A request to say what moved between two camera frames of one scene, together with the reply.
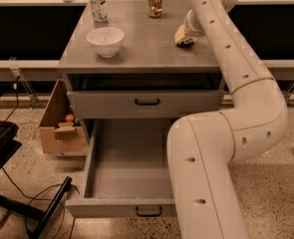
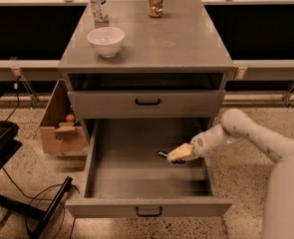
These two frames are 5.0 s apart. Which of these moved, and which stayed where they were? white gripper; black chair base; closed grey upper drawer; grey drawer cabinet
Moved: white gripper
Stayed: black chair base; grey drawer cabinet; closed grey upper drawer
